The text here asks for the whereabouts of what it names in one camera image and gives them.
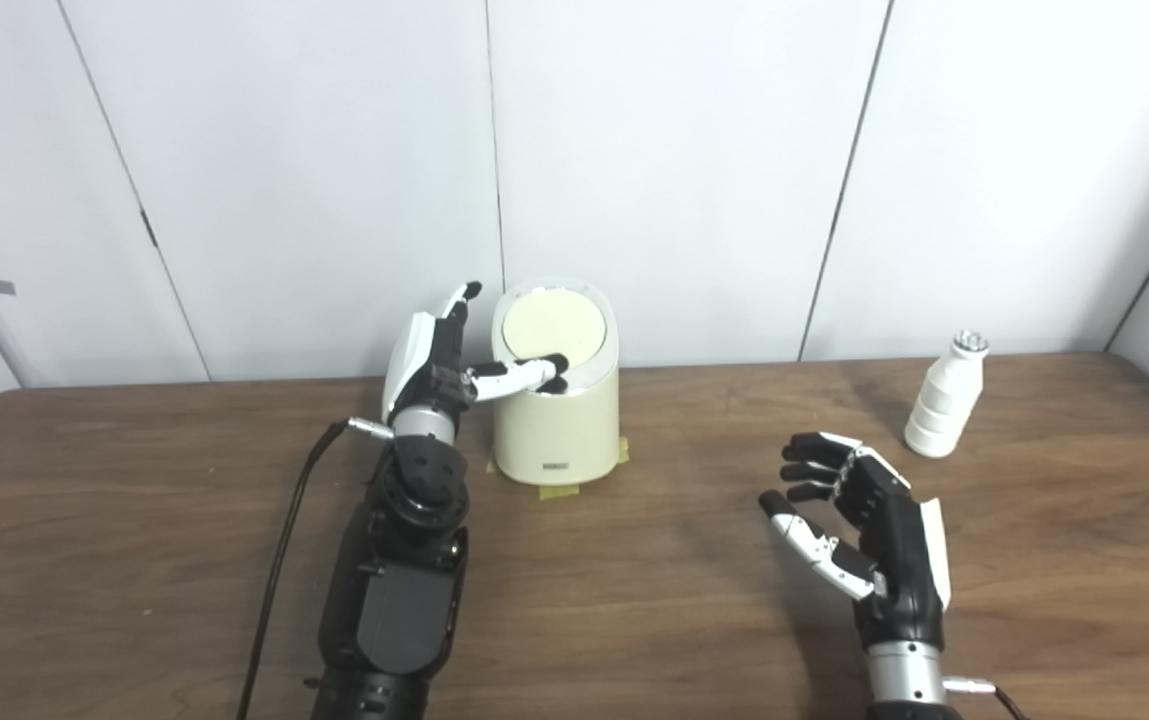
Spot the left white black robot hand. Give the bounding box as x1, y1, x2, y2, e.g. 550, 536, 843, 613
381, 281, 571, 421

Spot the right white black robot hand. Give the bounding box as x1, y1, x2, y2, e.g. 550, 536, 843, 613
759, 432, 952, 651

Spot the cream round bin lid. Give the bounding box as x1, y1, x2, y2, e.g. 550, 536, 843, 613
501, 287, 607, 366

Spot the cream-colored round bin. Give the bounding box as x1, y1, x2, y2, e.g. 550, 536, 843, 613
490, 278, 621, 487

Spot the small white plastic bottle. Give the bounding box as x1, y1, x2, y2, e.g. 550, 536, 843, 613
903, 330, 990, 459

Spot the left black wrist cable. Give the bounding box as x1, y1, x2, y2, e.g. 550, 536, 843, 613
236, 420, 395, 720

